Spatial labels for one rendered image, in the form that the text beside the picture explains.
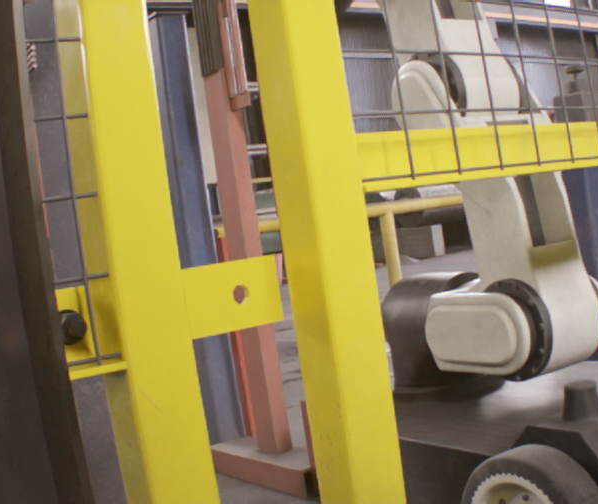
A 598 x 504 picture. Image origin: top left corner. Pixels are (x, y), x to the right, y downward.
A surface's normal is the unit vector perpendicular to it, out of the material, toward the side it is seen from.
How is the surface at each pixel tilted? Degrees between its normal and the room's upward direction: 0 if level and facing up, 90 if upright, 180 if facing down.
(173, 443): 90
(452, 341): 90
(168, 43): 90
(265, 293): 90
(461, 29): 79
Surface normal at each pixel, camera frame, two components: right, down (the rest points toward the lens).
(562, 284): 0.41, -0.40
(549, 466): 0.04, -0.92
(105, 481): 0.58, -0.07
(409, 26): -0.85, 0.14
